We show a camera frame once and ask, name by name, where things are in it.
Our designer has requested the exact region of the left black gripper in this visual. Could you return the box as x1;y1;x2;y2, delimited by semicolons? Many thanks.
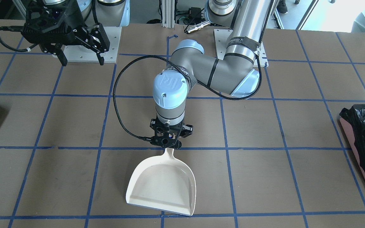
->
150;118;194;149

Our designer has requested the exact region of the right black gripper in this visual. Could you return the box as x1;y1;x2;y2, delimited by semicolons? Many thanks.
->
21;0;110;67

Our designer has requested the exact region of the white plastic dustpan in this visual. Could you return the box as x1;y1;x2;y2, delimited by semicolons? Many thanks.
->
125;148;196;216

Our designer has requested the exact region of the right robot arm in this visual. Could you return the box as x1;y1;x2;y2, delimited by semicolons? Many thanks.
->
21;0;130;66

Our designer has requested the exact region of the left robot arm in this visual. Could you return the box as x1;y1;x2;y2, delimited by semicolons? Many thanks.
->
145;0;276;149

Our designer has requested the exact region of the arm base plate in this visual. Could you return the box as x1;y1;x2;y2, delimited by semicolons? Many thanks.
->
55;23;122;66
213;29;269;68

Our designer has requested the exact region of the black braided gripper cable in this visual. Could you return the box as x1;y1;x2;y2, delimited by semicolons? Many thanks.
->
113;54;170;141

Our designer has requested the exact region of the aluminium frame post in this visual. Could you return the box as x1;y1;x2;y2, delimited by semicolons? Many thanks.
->
161;0;176;29

